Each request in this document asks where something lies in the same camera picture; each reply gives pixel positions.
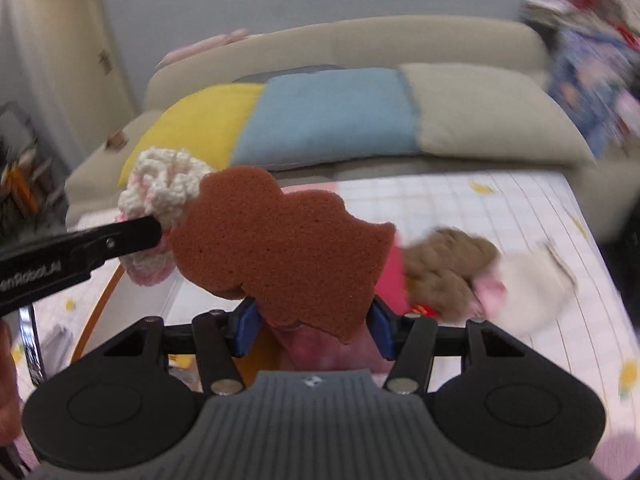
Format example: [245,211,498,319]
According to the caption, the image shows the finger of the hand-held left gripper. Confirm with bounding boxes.
[75,215,163,269]

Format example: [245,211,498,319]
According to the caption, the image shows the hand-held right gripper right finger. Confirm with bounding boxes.
[369,296,541,395]

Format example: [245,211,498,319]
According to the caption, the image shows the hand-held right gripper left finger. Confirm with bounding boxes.
[102,299,260,395]

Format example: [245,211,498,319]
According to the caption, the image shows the pink white crochet piece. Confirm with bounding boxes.
[116,147,211,283]

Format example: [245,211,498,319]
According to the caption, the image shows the orange cardboard box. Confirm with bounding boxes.
[70,260,281,391]

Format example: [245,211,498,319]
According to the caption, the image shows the brown sponge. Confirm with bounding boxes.
[169,165,396,345]

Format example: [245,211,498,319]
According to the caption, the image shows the pink translucent storage box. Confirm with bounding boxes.
[272,182,406,373]

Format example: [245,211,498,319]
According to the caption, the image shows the small brown knotted plush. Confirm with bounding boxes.
[404,260,476,322]

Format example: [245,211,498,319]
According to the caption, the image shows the pink cloth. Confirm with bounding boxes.
[470,275,508,318]

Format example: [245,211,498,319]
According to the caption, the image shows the yellow pillow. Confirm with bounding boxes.
[119,82,266,191]

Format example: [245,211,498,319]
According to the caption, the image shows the cream fabric pouch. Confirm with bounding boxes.
[495,242,581,336]

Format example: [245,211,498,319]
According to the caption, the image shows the grid lemon print tablecloth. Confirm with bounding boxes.
[10,170,640,411]

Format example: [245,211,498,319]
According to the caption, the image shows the beige door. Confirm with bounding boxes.
[0,0,136,126]

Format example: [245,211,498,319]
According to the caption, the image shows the pink plush toy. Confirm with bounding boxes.
[155,29,251,68]

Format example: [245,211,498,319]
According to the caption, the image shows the grey green pillow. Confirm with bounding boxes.
[400,62,598,166]

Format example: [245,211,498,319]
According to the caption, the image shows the beige sofa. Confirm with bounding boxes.
[65,15,621,241]

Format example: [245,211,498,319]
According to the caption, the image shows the blue printed pillow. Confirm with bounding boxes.
[545,25,640,158]

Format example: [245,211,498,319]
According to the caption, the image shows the metal wire rack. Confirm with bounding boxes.
[0,102,68,241]

